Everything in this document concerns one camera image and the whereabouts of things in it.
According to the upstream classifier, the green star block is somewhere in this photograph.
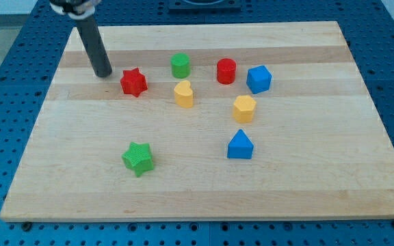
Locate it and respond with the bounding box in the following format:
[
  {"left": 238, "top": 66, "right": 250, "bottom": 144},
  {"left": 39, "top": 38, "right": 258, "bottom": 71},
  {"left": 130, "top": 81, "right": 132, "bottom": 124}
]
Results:
[{"left": 121, "top": 142, "right": 155, "bottom": 177}]

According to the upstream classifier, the yellow heart block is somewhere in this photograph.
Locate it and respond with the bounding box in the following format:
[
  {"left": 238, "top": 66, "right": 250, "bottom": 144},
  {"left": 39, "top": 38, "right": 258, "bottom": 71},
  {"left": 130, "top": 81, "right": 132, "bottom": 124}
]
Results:
[{"left": 174, "top": 80, "right": 194, "bottom": 108}]

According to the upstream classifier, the red cylinder block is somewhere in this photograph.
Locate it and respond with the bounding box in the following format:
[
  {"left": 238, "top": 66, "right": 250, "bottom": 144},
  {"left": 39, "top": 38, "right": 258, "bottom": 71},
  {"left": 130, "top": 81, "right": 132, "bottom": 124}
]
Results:
[{"left": 217, "top": 58, "right": 237, "bottom": 85}]

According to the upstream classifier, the blue triangle block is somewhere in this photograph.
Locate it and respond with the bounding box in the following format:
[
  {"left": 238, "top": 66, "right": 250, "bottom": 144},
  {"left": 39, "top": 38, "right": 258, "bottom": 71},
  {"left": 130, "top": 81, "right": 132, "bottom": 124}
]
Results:
[{"left": 227, "top": 129, "right": 254, "bottom": 159}]

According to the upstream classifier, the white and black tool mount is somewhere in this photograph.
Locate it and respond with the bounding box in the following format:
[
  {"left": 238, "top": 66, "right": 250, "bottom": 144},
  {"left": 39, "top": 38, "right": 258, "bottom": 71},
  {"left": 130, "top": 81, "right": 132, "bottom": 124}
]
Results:
[{"left": 49, "top": 0, "right": 100, "bottom": 20}]

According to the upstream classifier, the green cylinder block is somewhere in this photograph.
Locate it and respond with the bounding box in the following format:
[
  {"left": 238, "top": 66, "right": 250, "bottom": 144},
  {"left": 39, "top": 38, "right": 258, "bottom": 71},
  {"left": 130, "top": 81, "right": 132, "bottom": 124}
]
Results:
[{"left": 170, "top": 53, "right": 191, "bottom": 79}]

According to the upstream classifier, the light wooden board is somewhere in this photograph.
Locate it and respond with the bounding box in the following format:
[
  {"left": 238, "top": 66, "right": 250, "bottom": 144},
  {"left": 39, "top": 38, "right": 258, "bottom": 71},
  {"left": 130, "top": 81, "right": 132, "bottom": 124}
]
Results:
[{"left": 0, "top": 21, "right": 394, "bottom": 222}]

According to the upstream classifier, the yellow hexagon block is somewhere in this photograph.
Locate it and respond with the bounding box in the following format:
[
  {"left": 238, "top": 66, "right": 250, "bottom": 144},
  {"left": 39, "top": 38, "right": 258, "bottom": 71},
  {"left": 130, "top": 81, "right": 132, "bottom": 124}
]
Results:
[{"left": 233, "top": 95, "right": 257, "bottom": 123}]

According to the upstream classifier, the red star block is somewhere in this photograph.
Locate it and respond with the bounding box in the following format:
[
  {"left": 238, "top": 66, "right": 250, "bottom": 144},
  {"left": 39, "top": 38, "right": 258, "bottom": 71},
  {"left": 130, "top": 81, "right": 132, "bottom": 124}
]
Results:
[{"left": 120, "top": 68, "right": 148, "bottom": 97}]

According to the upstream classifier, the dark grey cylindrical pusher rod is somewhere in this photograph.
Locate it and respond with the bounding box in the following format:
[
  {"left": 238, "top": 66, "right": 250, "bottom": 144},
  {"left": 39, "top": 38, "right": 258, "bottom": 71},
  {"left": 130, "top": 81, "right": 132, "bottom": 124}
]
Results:
[{"left": 75, "top": 15, "right": 112, "bottom": 78}]

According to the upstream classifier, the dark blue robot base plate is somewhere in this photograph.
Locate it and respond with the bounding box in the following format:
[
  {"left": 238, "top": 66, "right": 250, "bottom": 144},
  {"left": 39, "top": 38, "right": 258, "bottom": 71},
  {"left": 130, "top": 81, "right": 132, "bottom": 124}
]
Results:
[{"left": 167, "top": 0, "right": 243, "bottom": 12}]

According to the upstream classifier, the blue cube block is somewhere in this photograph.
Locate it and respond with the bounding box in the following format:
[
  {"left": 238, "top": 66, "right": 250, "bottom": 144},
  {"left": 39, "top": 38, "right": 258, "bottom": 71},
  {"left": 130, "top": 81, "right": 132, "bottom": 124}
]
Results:
[{"left": 246, "top": 66, "right": 272, "bottom": 94}]

